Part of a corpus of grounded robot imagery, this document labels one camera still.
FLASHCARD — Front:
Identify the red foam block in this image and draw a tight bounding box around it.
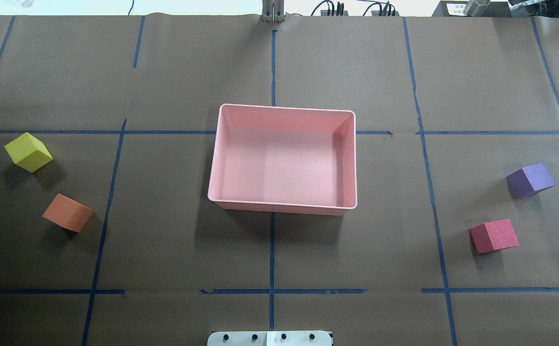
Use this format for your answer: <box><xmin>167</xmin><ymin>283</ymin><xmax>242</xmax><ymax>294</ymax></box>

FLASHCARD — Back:
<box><xmin>470</xmin><ymin>219</ymin><xmax>520</xmax><ymax>254</ymax></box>

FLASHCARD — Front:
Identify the pink plastic bin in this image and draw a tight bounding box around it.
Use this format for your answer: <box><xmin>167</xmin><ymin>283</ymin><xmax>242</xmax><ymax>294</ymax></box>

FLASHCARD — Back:
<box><xmin>207</xmin><ymin>103</ymin><xmax>358</xmax><ymax>215</ymax></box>

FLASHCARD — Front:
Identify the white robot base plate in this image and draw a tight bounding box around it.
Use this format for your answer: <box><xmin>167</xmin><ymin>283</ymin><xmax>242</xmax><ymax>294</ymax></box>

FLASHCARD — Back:
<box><xmin>207</xmin><ymin>330</ymin><xmax>334</xmax><ymax>346</ymax></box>

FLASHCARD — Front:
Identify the aluminium frame post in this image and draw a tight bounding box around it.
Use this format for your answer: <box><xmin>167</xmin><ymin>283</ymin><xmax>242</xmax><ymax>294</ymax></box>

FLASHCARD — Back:
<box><xmin>261</xmin><ymin>0</ymin><xmax>286</xmax><ymax>23</ymax></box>

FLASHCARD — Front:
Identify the purple foam block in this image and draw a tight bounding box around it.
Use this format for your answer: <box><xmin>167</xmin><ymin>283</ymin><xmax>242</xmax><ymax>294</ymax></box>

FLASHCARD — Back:
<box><xmin>506</xmin><ymin>162</ymin><xmax>556</xmax><ymax>198</ymax></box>

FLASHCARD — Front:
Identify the orange foam block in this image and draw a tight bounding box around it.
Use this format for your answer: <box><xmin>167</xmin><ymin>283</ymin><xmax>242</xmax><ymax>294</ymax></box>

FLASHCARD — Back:
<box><xmin>42</xmin><ymin>194</ymin><xmax>93</xmax><ymax>234</ymax></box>

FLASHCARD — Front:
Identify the yellow foam block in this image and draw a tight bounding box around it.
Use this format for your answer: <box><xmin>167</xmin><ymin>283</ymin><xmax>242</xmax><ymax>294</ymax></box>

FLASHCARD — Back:
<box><xmin>4</xmin><ymin>132</ymin><xmax>53</xmax><ymax>173</ymax></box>

